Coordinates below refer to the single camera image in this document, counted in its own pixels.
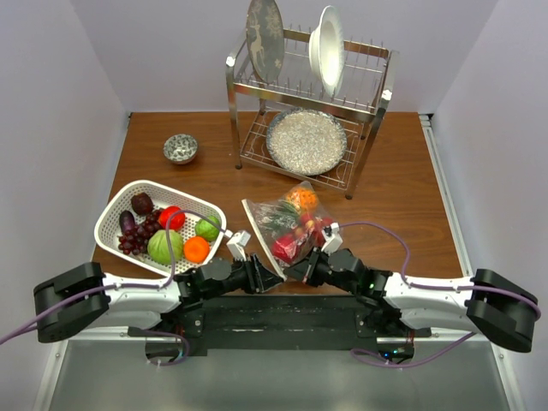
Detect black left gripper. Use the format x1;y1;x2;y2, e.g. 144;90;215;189
202;252;283;300

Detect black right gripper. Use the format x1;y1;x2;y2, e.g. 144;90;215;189
283;246;357;295

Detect red fake apple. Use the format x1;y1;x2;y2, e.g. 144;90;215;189
271;234;306;265

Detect clear zip top bag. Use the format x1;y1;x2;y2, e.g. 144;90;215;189
241;182;334;279

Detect fake pineapple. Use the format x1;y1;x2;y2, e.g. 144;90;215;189
255;185;319;235

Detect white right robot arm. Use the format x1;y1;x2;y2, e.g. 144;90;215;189
283;248;539;353

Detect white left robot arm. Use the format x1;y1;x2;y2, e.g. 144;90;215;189
33;254;284;343

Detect fake orange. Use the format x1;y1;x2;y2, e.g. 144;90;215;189
183;236;210;264

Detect small green fake fruit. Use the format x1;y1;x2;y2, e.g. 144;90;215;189
194;215;221;242

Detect red fake tomato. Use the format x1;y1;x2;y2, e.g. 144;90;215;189
158;205;186;230

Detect green fake cabbage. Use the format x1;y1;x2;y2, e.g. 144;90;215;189
147;229;184;265

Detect fake purple grapes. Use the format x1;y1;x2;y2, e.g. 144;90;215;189
117;209;162;256

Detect dark purple fake fruit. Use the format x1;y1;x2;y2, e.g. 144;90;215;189
130;193;154;216

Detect fake purple eggplant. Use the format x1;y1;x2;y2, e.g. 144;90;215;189
119;210;136;235

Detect speckled blue rim plate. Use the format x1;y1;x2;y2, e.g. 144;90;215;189
266;108;348;176

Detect metal dish rack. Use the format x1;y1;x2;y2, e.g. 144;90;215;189
225;29;401;199

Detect small patterned bowl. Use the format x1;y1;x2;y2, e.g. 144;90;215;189
163;134;199;165

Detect white plastic basket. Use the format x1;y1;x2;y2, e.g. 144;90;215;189
94;180;227;277

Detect white deep plate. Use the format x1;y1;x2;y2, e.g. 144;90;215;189
308;5;344;98

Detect grey reindeer plate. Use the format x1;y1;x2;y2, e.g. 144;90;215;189
246;0;285;84

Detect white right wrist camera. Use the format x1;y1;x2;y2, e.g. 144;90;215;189
321;223;343;255

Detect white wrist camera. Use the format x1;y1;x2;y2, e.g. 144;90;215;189
321;223;343;255
223;229;251;261

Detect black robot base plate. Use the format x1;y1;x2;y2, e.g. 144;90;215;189
128;295;432;356

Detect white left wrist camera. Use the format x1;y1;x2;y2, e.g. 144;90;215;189
223;229;251;261

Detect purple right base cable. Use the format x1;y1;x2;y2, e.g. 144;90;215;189
349;331;476;370

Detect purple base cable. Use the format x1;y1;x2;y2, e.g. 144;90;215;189
349;331;476;370
145;330;193;367

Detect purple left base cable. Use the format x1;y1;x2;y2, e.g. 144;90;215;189
145;330;193;367

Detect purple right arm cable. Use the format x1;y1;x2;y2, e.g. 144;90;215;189
332;220;542;321

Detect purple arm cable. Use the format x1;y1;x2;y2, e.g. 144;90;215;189
332;220;542;321
0;209;235;346

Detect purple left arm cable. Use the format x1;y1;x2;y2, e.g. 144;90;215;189
0;209;235;346

